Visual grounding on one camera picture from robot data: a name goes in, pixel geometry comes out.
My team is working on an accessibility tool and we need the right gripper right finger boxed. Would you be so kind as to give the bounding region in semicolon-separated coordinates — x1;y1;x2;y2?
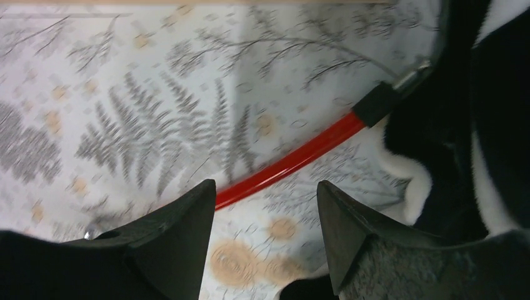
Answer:
317;181;529;299

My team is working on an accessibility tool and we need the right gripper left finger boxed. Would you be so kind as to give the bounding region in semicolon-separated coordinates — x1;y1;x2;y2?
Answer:
1;179;216;299

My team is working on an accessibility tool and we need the red cable lock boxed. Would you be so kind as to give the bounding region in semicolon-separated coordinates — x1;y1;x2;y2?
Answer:
215;58;434;210

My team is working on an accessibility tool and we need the floral table mat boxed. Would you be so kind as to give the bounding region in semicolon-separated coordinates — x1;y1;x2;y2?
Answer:
1;1;443;299

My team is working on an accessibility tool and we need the black white striped cloth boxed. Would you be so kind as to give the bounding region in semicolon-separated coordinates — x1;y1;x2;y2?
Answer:
276;1;529;299

